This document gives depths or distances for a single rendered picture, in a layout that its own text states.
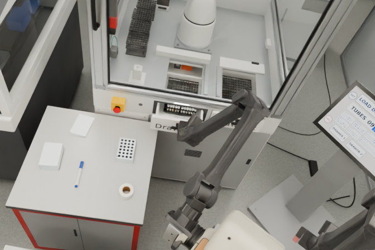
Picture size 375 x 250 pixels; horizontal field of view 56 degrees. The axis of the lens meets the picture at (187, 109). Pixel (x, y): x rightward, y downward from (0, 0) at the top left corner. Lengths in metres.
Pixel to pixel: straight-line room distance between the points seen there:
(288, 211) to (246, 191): 0.33
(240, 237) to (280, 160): 1.96
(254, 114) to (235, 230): 0.40
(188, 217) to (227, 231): 0.20
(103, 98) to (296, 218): 1.64
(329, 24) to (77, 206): 1.35
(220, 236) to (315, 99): 2.65
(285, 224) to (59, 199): 1.62
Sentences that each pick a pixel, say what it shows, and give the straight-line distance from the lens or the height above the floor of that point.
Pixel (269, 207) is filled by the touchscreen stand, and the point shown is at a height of 0.04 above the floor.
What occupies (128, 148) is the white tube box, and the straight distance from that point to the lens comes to 1.87.
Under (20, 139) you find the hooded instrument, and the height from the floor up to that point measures 0.63.
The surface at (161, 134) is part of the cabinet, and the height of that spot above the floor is 0.63.
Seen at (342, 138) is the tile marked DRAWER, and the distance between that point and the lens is 1.99.
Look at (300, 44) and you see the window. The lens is 1.61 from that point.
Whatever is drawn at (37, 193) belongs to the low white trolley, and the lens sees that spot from 1.81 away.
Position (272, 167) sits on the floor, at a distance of 2.94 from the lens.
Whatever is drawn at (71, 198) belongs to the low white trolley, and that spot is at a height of 0.76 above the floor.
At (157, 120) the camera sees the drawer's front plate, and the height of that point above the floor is 0.91.
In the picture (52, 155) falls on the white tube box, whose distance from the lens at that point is 1.83.
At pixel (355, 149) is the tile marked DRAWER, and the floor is 1.00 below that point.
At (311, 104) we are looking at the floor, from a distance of 3.53.
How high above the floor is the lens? 2.37
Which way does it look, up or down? 51 degrees down
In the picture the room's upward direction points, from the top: 15 degrees clockwise
